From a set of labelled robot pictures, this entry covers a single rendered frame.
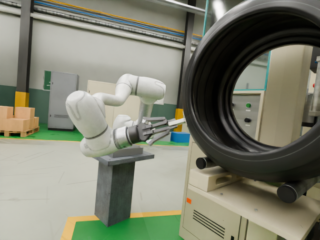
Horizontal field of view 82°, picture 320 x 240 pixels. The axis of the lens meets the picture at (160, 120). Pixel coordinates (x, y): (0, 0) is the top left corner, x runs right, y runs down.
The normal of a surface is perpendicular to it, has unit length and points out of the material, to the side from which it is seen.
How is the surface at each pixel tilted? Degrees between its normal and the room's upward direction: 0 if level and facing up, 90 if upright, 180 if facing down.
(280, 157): 99
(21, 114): 90
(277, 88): 90
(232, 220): 90
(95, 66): 90
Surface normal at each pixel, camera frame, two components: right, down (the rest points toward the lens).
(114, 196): 0.72, 0.11
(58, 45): 0.28, 0.08
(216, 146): -0.80, 0.13
